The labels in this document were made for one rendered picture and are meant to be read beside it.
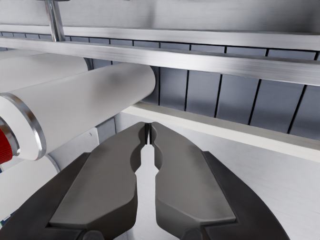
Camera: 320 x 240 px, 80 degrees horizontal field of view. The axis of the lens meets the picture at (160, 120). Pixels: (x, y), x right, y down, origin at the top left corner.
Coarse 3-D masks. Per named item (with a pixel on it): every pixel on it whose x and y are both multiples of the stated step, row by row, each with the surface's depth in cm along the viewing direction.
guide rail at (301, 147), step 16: (128, 112) 25; (144, 112) 24; (160, 112) 23; (176, 112) 23; (192, 128) 21; (208, 128) 20; (224, 128) 20; (240, 128) 20; (256, 128) 20; (256, 144) 19; (272, 144) 18; (288, 144) 17; (304, 144) 17
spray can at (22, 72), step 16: (0, 64) 21; (16, 64) 22; (32, 64) 23; (48, 64) 24; (64, 64) 26; (80, 64) 28; (0, 80) 20; (16, 80) 21; (32, 80) 23; (48, 80) 24
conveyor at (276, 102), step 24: (0, 48) 39; (168, 48) 23; (192, 48) 21; (216, 48) 20; (240, 48) 19; (168, 72) 24; (192, 72) 22; (168, 96) 25; (192, 96) 24; (216, 96) 22; (240, 96) 21; (264, 96) 20; (288, 96) 19; (312, 96) 18; (240, 120) 22; (264, 120) 21; (288, 120) 20; (312, 120) 19
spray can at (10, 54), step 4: (0, 52) 26; (4, 52) 26; (8, 52) 26; (12, 52) 27; (16, 52) 27; (20, 52) 27; (24, 52) 28; (28, 52) 28; (32, 52) 29; (36, 52) 29; (40, 52) 29; (44, 52) 30; (0, 56) 25; (4, 56) 26; (8, 56) 26; (12, 56) 26; (16, 56) 27; (20, 56) 27
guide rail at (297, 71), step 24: (24, 48) 22; (48, 48) 20; (72, 48) 19; (96, 48) 17; (120, 48) 16; (144, 48) 16; (216, 72) 13; (240, 72) 12; (264, 72) 12; (288, 72) 11; (312, 72) 11
